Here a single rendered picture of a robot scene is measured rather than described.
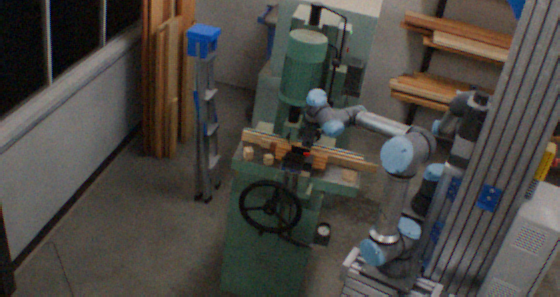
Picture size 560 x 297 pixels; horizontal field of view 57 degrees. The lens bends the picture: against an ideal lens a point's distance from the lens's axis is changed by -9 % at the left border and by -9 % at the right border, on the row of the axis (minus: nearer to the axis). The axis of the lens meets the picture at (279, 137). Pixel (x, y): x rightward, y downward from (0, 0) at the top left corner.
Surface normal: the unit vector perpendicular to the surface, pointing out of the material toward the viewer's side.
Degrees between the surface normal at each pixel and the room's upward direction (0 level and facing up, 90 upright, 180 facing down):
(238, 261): 90
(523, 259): 90
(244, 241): 90
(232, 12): 90
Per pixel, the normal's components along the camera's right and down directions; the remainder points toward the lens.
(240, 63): -0.23, 0.47
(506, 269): -0.47, 0.40
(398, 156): -0.77, 0.09
